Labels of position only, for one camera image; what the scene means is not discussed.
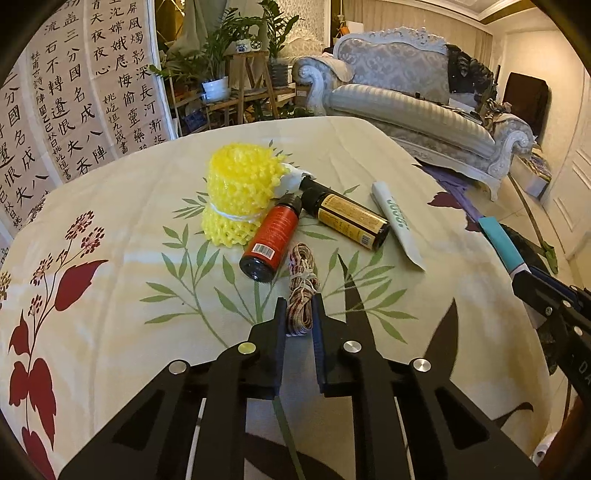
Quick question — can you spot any tall green plant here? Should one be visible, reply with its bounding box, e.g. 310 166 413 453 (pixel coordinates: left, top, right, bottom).
259 0 300 88

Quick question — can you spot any black lined trash bin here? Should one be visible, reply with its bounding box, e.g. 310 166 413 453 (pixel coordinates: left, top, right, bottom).
501 224 550 274

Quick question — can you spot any calligraphy screen panel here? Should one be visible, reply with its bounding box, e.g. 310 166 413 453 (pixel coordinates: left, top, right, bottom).
1 1 176 243

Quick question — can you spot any black jacket on sofa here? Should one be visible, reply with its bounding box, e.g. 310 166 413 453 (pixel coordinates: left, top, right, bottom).
446 44 495 94

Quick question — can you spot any small crumpled paper ball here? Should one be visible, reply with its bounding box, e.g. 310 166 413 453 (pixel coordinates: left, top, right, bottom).
274 163 315 198

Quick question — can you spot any red label black bottle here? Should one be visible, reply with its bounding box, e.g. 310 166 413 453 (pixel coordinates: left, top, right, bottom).
239 193 303 283

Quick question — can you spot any dark brown covered cabinet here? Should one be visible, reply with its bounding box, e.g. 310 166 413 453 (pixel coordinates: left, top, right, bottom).
503 72 550 136

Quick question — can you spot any white potted plant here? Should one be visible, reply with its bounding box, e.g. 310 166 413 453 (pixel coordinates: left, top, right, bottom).
148 8 263 102

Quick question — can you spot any green mop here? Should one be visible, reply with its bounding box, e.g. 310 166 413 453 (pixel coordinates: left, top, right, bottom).
508 174 559 275

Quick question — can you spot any wooden plant stand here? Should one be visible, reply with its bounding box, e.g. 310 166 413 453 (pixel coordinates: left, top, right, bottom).
166 50 296 135

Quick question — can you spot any ornate white grey sofa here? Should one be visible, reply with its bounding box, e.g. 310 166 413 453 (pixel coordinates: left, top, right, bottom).
293 27 535 196

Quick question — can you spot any gold label black bottle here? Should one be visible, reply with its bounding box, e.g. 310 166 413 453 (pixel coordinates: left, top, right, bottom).
300 175 390 251

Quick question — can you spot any red white twine bundle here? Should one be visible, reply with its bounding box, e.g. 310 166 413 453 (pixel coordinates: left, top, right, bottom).
287 243 320 337

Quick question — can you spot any beige window curtain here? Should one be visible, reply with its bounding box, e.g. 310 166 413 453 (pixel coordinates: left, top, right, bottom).
342 1 493 64

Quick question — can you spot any storage box of items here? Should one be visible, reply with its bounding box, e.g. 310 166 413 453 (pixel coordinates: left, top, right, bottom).
510 146 552 199

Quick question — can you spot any purple floor cloth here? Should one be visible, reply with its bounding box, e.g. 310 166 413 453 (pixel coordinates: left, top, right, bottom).
417 162 483 231

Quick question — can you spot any yellow foam net bundle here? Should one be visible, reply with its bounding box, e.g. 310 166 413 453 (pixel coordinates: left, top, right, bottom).
201 143 287 247

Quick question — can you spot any floral cream tablecloth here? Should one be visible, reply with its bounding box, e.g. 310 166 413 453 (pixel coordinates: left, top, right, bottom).
1 117 551 479

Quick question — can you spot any white green tube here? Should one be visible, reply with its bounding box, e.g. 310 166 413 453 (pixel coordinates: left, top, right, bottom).
372 181 425 271

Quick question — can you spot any white panel door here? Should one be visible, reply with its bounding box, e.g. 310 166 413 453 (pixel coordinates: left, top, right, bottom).
543 76 591 258

